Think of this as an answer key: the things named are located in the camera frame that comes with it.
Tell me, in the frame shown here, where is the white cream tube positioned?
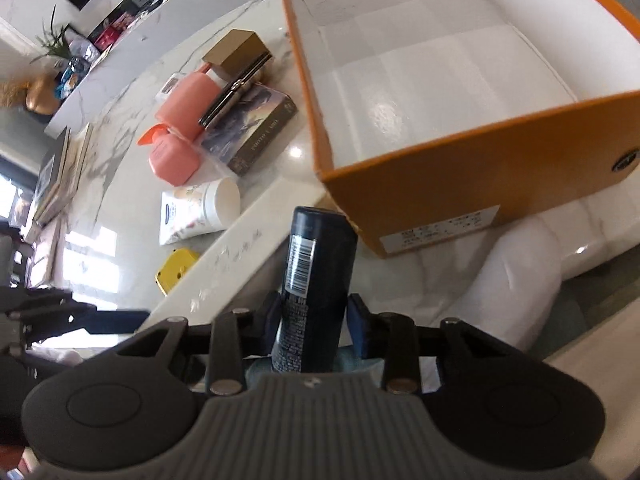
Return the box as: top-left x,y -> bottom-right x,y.
158,178 -> 241,246

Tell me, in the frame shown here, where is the green potted plant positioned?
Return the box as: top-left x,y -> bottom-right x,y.
34,6 -> 72,62

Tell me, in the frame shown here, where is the orange cardboard box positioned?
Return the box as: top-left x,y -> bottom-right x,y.
282,0 -> 639,257

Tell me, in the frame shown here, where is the pink cup with straw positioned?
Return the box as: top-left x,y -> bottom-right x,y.
155,63 -> 221,142

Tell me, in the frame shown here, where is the black metallic case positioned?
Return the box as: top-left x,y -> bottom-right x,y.
198,52 -> 272,129

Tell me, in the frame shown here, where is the black spray can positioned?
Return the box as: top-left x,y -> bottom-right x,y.
271,206 -> 358,374

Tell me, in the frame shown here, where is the illustrated book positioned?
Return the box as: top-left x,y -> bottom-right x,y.
198,84 -> 297,177

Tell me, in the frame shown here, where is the gold brown small box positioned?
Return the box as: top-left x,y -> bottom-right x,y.
202,29 -> 270,82

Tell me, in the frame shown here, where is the gold vase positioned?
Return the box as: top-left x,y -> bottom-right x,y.
25,74 -> 61,116

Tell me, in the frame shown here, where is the yellow small object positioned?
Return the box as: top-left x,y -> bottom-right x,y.
155,248 -> 200,296

